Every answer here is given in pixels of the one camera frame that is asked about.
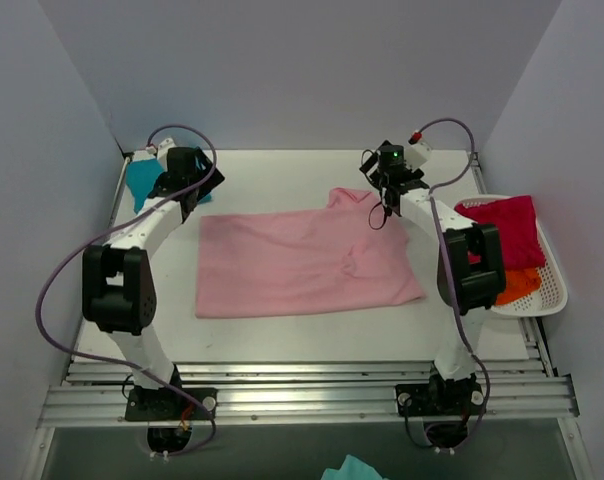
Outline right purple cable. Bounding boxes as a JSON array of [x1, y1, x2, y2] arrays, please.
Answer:
[[411, 117, 493, 449]]

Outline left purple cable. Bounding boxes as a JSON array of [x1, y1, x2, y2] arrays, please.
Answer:
[[35, 123, 218, 456]]

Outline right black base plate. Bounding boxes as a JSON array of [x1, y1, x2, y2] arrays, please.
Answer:
[[394, 381, 484, 418]]

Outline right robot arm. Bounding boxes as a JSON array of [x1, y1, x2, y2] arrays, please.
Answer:
[[360, 140, 506, 413]]

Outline pink t shirt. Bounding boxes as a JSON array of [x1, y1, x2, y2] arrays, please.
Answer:
[[195, 188, 426, 319]]

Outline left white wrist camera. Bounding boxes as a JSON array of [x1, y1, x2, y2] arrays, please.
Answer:
[[144, 137, 176, 162]]

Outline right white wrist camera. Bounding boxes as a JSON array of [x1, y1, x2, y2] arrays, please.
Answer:
[[405, 131, 432, 170]]

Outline white plastic basket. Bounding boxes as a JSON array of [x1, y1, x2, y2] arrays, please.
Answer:
[[456, 194, 568, 317]]

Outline black wire loop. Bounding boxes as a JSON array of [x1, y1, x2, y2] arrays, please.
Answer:
[[367, 174, 398, 231]]

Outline purple cable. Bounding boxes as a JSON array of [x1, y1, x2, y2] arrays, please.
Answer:
[[411, 117, 493, 449], [35, 123, 218, 456]]

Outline aluminium rail frame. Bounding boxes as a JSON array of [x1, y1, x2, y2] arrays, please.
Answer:
[[38, 358, 579, 428]]

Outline folded teal t shirt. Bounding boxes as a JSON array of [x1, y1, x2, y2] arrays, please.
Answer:
[[125, 156, 217, 217]]

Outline mint green cloth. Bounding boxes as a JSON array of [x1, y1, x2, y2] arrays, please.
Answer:
[[321, 455, 384, 480]]

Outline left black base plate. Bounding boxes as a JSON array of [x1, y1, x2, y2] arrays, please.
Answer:
[[124, 386, 218, 422]]

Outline crimson t shirt in basket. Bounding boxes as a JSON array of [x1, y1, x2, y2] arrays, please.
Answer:
[[454, 195, 546, 270]]

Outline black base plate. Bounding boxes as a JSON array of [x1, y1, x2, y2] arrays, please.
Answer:
[[124, 386, 218, 422], [394, 381, 484, 418]]

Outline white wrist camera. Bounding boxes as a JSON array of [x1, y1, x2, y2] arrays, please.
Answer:
[[144, 137, 176, 162], [405, 131, 432, 170]]

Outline orange t shirt in basket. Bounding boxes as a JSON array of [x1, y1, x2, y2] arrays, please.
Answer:
[[495, 268, 542, 306]]

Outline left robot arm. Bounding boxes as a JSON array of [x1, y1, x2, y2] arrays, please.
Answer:
[[82, 146, 225, 419]]

